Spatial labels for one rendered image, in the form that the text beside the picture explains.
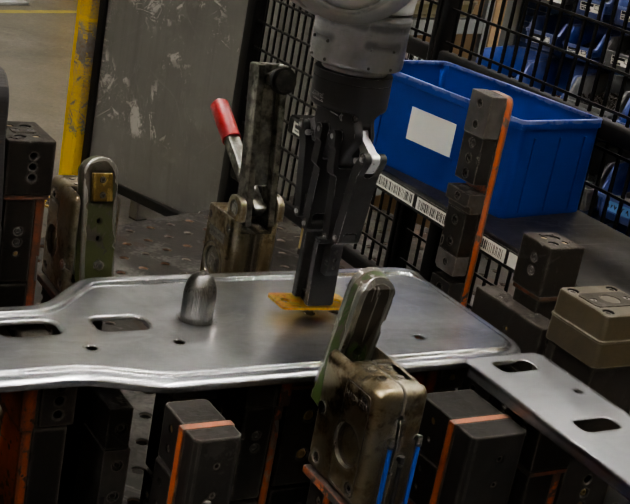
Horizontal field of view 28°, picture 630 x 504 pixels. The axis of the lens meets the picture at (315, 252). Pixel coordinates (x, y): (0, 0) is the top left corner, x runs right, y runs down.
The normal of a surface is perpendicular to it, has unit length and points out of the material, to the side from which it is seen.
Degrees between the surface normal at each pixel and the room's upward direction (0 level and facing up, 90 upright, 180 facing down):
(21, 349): 0
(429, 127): 90
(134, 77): 90
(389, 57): 90
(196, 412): 0
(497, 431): 0
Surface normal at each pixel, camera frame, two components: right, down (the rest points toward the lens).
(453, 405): 0.18, -0.93
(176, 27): -0.66, 0.12
